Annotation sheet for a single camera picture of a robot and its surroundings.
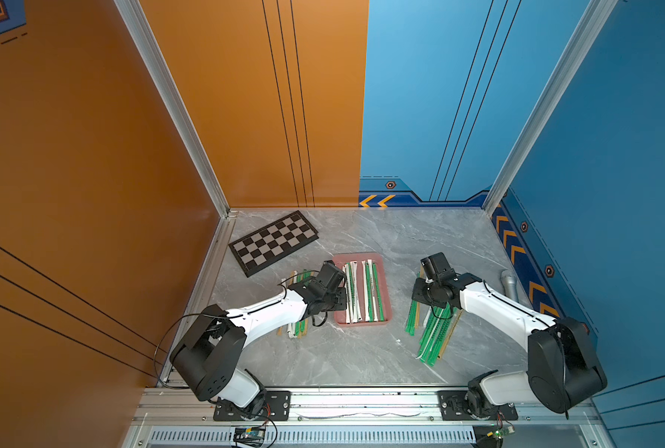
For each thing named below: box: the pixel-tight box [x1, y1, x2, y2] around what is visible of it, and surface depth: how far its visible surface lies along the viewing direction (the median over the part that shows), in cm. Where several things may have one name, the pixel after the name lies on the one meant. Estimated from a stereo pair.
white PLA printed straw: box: [342, 262, 354, 324], surface depth 98 cm
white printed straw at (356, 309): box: [349, 261, 363, 323], surface depth 96 cm
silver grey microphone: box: [499, 269, 520, 304], surface depth 96 cm
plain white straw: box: [361, 260, 370, 322], surface depth 96 cm
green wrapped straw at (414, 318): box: [404, 300, 422, 337], surface depth 88 cm
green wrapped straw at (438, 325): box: [416, 303, 464, 367], surface depth 87 cm
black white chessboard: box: [228, 210, 320, 278], surface depth 107 cm
